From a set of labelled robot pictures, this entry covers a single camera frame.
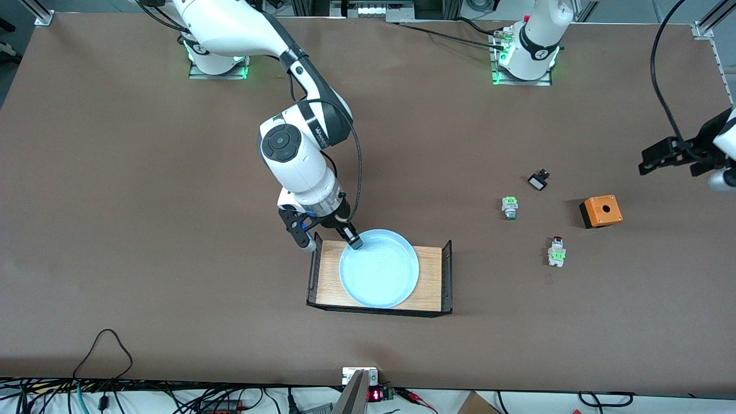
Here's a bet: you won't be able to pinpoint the light blue plate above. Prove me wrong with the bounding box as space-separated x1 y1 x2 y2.
339 229 420 309

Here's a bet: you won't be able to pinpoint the red push button switch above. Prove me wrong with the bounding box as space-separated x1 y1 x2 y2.
547 236 567 267

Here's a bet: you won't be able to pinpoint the grey metal bar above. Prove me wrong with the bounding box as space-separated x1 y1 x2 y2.
332 370 370 414

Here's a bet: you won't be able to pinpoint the white light fixture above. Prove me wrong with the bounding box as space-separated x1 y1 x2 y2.
331 0 415 22

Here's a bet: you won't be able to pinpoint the brown cardboard piece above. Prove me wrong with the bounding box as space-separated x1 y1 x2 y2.
457 391 501 414

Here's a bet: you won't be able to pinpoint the black power adapter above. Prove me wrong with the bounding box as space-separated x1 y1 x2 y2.
198 398 242 414

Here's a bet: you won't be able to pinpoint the wooden tray with wire sides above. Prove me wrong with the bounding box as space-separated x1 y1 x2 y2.
306 232 453 318

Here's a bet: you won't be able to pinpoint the perforated metal edge rail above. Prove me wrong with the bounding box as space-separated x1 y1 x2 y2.
710 39 736 113

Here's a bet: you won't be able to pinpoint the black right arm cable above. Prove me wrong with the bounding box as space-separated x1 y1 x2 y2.
287 69 363 225

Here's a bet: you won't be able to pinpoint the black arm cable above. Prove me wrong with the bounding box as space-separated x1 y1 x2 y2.
287 69 363 225
650 0 692 153

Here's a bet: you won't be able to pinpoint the orange button enclosure box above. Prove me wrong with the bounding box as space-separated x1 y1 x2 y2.
579 195 623 229

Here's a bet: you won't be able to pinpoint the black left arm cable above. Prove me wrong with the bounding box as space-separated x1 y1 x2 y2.
650 0 692 153

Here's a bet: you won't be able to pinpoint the aluminium profile corner post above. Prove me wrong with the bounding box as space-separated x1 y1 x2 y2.
20 0 55 26
693 0 736 40

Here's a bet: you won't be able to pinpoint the silver bracket plate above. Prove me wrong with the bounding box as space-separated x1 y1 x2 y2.
342 367 379 386

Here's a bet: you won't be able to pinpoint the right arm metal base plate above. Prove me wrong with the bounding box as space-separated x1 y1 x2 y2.
189 55 250 80

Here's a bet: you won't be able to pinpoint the red and black wire leads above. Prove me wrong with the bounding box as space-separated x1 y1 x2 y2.
397 388 439 414

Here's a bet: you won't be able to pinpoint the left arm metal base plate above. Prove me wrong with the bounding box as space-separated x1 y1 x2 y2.
489 29 554 87

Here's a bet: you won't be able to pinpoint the black cable across table edge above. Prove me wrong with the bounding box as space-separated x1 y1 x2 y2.
394 22 508 51

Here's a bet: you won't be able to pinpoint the black looped cable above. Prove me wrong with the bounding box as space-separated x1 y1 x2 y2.
72 329 134 397

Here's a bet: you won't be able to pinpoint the thin black cable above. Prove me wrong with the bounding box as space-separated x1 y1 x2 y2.
578 391 634 407

